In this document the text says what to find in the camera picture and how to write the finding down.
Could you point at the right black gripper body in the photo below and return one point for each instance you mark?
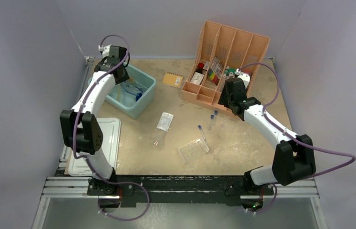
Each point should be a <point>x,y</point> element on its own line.
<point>226,99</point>

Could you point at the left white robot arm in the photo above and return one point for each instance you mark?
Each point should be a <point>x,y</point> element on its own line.
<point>80,129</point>

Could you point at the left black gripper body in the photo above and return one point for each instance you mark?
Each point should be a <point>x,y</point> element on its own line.
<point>125,78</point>

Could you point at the peach plastic desk organizer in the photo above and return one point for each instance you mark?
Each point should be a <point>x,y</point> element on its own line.
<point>221,50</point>

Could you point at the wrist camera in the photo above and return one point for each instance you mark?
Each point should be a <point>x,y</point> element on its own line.
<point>104,50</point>
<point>245,77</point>

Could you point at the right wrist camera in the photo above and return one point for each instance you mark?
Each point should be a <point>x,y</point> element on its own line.
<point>245,77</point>

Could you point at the clear plastic funnel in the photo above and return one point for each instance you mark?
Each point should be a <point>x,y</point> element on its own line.
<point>159,140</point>

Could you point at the amber rubber tube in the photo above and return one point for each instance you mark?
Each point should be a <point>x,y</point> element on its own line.
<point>120,96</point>

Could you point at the yellow spiral notepad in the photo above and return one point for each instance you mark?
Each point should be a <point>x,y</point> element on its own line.
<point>172,79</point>

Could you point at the teal plastic bin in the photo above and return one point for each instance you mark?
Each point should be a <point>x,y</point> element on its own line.
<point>130,107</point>

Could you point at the clear plastic well plate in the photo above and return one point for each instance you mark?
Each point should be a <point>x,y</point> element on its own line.
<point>193,150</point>

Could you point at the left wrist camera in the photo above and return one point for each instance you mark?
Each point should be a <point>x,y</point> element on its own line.
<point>104,50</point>

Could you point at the white zip pouch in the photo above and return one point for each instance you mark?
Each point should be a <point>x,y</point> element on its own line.
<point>165,121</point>

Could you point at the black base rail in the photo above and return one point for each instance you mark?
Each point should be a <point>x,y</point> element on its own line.
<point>181,189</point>

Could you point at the white bin lid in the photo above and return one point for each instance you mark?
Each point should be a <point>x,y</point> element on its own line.
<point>111,128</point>

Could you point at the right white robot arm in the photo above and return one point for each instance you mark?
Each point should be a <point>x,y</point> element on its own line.
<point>294,158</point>

